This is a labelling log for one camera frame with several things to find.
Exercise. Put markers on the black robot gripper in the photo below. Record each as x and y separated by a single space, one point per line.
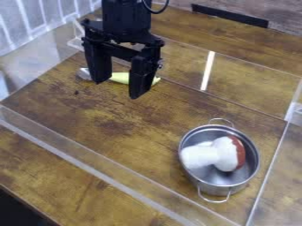
122 36

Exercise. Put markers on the white red plush mushroom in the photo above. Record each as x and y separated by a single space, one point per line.
225 153

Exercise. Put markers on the silver metal pot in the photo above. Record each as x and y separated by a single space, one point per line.
217 185

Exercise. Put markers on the clear acrylic triangle stand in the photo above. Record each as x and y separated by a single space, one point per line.
75 42

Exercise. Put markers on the black bar on table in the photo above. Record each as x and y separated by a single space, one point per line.
253 21

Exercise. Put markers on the spoon with yellow handle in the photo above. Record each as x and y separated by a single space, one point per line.
126 78

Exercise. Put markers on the clear acrylic enclosure wall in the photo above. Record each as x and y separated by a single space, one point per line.
90 156

